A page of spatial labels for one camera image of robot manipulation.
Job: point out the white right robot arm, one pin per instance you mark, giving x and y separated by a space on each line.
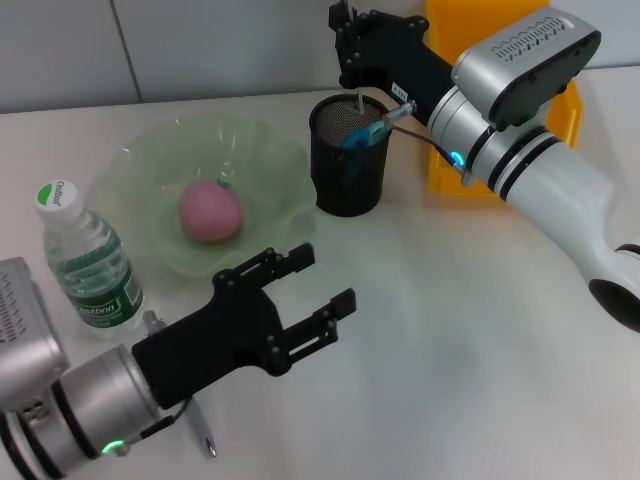
550 185

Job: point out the blue scissors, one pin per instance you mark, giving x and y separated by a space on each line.
360 140

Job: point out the black mesh pen holder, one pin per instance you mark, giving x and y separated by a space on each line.
350 195

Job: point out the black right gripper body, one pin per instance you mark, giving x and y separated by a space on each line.
405 55

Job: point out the clear water bottle green label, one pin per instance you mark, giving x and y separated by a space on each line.
85 260

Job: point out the yellow plastic bin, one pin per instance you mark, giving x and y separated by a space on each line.
442 170

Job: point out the green glass fruit plate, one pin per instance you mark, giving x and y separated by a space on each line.
270 200

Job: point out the grey ballpoint pen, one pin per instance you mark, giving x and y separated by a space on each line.
200 430

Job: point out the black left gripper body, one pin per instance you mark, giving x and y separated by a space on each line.
215 340

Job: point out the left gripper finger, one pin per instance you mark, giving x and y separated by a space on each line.
345 302
302 257

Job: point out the pink peach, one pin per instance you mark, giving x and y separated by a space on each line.
210 212

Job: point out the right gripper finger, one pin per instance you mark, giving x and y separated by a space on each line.
350 70
340 17

